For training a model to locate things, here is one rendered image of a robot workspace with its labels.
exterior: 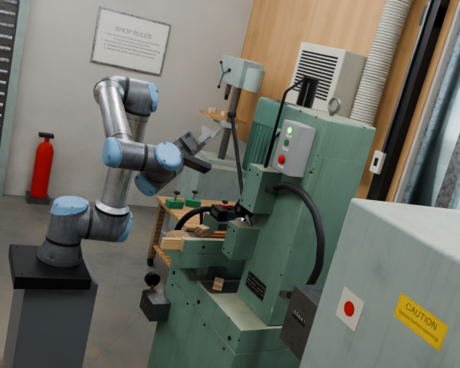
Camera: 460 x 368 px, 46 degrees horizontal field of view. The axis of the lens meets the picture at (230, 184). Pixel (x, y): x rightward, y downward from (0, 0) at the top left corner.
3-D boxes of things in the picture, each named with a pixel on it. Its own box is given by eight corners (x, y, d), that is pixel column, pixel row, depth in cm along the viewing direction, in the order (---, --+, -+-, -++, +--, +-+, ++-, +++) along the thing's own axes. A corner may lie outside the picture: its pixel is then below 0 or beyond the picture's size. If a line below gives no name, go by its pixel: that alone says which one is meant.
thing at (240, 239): (242, 251, 199) (250, 221, 196) (251, 260, 193) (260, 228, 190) (220, 251, 194) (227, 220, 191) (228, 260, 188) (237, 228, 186)
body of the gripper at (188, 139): (190, 128, 195) (169, 145, 188) (206, 147, 196) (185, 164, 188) (181, 137, 201) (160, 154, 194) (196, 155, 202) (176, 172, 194)
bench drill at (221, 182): (214, 228, 511) (255, 60, 473) (239, 257, 457) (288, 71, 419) (166, 224, 491) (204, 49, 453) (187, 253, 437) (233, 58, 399)
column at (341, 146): (284, 293, 212) (336, 113, 195) (318, 323, 194) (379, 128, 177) (235, 294, 200) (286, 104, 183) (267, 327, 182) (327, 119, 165)
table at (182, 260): (267, 238, 258) (271, 226, 256) (305, 267, 233) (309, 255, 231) (149, 235, 226) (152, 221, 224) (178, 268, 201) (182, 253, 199)
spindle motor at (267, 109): (267, 174, 223) (287, 101, 216) (291, 189, 209) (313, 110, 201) (231, 171, 214) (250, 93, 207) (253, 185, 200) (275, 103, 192)
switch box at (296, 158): (285, 168, 181) (298, 121, 177) (303, 177, 172) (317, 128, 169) (270, 166, 177) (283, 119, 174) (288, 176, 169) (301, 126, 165)
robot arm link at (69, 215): (45, 228, 242) (52, 190, 237) (84, 232, 248) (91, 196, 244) (46, 242, 228) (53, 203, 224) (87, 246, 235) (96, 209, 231)
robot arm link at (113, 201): (85, 228, 249) (122, 71, 223) (122, 233, 256) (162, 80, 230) (87, 246, 236) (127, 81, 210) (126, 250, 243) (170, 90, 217)
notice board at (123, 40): (160, 76, 491) (171, 24, 480) (161, 76, 490) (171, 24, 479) (89, 61, 461) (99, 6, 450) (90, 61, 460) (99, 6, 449)
